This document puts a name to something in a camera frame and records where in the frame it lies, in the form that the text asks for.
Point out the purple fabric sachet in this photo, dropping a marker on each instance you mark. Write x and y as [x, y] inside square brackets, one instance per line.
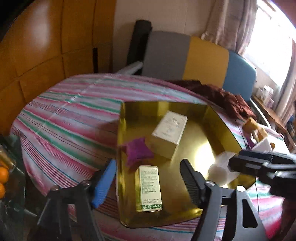
[136, 150]

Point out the striped pink green bedsheet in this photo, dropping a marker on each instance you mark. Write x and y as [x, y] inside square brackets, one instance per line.
[70, 130]

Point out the white foam block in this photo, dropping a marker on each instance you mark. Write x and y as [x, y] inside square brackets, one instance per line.
[263, 146]

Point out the gold capped glass bottle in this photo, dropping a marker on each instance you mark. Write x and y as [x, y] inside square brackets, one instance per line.
[6, 160]

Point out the white tissue ball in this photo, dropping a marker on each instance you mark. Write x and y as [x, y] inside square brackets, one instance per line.
[219, 172]

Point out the dark red crumpled cloth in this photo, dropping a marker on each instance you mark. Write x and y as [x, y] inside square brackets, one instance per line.
[233, 104]

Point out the white boxes on shelf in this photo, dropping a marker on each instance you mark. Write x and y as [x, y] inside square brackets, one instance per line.
[266, 94]

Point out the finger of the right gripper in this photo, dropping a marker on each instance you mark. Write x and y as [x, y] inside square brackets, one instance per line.
[254, 155]
[250, 165]

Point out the grey yellow blue headboard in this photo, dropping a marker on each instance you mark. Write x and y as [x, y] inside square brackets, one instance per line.
[175, 56]

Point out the green white medicine box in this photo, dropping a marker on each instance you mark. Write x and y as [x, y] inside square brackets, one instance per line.
[147, 189]

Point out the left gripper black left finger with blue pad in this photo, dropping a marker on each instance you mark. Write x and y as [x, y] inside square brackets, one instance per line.
[54, 221]

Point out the white bed frame rail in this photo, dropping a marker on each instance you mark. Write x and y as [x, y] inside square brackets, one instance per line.
[131, 69]

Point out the lower orange tangerine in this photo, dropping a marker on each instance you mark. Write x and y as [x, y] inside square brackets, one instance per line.
[2, 191]

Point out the gold metal tray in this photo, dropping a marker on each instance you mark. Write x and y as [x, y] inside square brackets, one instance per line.
[206, 135]

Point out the upper orange tangerine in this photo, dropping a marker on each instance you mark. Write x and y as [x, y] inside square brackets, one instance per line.
[4, 175]

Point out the orange tangerine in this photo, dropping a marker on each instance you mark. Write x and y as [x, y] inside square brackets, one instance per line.
[2, 191]
[4, 175]

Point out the yellow wooden toy block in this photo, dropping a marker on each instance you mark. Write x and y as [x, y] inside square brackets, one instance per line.
[255, 132]

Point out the wooden side shelf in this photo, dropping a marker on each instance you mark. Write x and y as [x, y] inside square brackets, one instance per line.
[269, 114]

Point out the cream cardboard box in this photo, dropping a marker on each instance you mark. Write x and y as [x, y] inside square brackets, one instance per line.
[167, 135]

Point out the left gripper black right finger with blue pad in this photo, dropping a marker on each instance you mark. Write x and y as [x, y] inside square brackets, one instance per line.
[242, 219]

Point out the orange wooden wardrobe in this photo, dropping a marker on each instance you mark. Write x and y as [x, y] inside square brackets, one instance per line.
[49, 42]

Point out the pink patterned curtain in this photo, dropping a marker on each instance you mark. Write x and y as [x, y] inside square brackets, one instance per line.
[230, 24]

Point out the black rolled mat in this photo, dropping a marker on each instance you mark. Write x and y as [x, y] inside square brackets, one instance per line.
[138, 43]

